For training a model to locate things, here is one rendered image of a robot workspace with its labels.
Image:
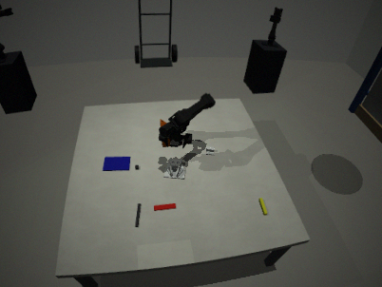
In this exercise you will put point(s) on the red flat rectangular plate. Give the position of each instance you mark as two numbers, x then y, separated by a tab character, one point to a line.
166	206

